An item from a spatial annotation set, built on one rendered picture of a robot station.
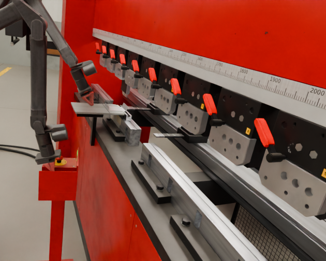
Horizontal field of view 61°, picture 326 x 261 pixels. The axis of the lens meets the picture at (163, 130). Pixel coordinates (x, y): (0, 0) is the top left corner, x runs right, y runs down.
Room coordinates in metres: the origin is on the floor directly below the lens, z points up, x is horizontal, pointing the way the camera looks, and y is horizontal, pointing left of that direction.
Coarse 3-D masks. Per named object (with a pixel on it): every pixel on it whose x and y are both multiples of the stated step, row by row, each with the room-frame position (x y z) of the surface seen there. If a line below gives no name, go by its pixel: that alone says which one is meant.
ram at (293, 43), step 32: (96, 0) 2.24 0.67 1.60; (128, 0) 1.54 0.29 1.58; (160, 0) 1.18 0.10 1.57; (192, 0) 0.95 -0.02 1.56; (224, 0) 0.81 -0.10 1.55; (256, 0) 0.70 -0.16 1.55; (288, 0) 0.61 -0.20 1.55; (320, 0) 0.55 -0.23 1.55; (128, 32) 1.48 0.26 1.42; (160, 32) 1.13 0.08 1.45; (192, 32) 0.92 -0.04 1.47; (224, 32) 0.78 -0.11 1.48; (256, 32) 0.67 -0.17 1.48; (288, 32) 0.59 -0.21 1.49; (320, 32) 0.53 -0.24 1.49; (256, 64) 0.65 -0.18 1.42; (288, 64) 0.57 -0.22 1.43; (320, 64) 0.51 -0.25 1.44; (256, 96) 0.63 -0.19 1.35
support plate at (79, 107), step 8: (72, 104) 1.46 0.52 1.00; (80, 104) 1.49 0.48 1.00; (88, 104) 1.52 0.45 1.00; (96, 104) 1.55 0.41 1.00; (104, 104) 1.58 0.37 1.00; (112, 104) 1.61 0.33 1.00; (80, 112) 1.35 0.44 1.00; (88, 112) 1.37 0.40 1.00; (96, 112) 1.39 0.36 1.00; (104, 112) 1.41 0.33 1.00; (112, 112) 1.44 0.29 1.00; (120, 112) 1.47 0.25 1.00
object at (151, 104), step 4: (148, 104) 1.68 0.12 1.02; (152, 104) 1.65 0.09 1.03; (128, 108) 1.56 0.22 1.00; (132, 108) 1.58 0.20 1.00; (136, 108) 1.60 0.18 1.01; (140, 108) 1.61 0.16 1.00; (144, 108) 1.63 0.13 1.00; (148, 108) 1.65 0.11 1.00; (152, 108) 1.62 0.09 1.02; (156, 108) 1.61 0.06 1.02; (152, 112) 1.61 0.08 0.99; (156, 112) 1.60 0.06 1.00; (160, 112) 1.61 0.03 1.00; (164, 112) 1.62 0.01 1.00
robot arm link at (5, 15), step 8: (16, 0) 0.99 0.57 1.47; (8, 8) 0.99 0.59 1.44; (16, 8) 1.00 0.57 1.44; (24, 8) 1.00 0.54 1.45; (32, 8) 1.06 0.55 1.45; (0, 16) 0.99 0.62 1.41; (8, 16) 1.00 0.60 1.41; (16, 16) 1.00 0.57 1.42; (24, 16) 1.00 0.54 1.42; (32, 16) 1.01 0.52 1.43; (40, 16) 1.08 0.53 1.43; (0, 24) 0.99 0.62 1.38; (8, 24) 1.00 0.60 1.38
